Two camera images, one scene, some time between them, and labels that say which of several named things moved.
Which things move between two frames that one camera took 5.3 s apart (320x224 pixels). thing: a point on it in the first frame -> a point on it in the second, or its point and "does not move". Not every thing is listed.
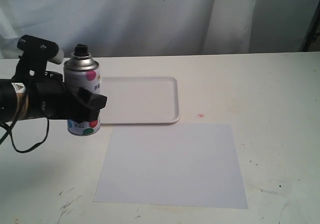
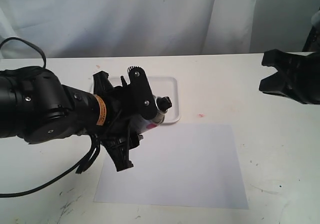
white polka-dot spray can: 81,70 -> 141,123
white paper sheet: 179,165 does not move
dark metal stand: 311,34 -> 312,43
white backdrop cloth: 139,20 does not move
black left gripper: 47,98 -> 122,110
